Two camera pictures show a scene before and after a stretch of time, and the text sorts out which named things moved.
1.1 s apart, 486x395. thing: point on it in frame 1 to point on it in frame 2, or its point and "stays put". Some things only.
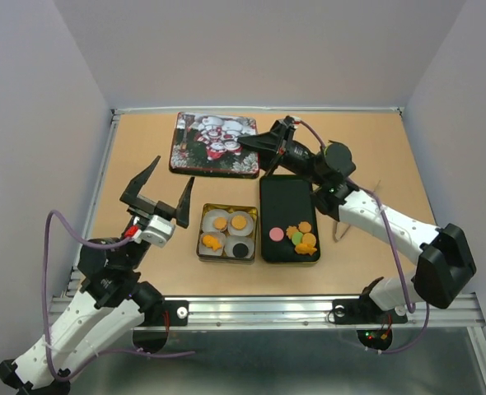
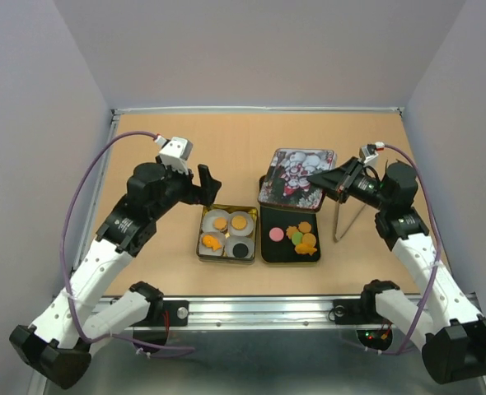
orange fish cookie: (212, 242) stays put
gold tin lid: (207, 144) to (286, 182)
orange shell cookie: (220, 223) stays put
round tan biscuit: (238, 222) stays put
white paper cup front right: (232, 240) stays put
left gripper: (183, 211) to (203, 195)
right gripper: (278, 142) to (339, 180)
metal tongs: (343, 234) stays put
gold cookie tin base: (227, 234) stays put
